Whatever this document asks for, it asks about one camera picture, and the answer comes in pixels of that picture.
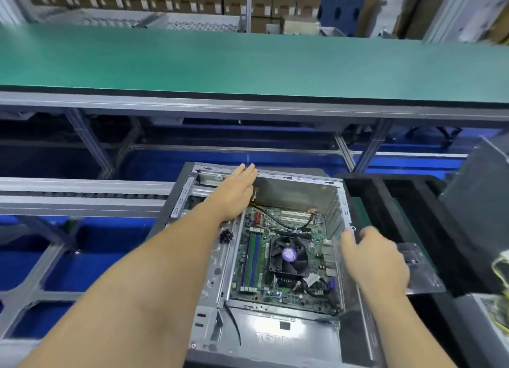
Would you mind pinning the person's left hand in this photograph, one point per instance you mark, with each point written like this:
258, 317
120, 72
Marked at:
235, 193

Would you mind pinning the grey power supply unit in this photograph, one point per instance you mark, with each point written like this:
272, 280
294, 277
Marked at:
493, 324

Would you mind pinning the person's left forearm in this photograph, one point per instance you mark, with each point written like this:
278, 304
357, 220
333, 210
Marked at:
127, 300

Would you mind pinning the grey flat metal rail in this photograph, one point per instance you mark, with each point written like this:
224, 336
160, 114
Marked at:
79, 197

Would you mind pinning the green conveyor belt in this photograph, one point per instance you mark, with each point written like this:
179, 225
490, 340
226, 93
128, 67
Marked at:
159, 62

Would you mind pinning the clear plastic screw tray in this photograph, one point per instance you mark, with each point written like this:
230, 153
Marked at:
425, 268

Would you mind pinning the person's right hand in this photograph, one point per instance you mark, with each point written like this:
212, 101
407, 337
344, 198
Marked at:
374, 260

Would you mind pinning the black CPU cooler fan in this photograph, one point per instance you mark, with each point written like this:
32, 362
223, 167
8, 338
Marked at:
288, 256

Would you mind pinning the green motherboard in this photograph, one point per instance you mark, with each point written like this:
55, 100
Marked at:
254, 260

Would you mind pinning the grey metal computer case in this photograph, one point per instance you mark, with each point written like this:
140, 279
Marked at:
318, 193

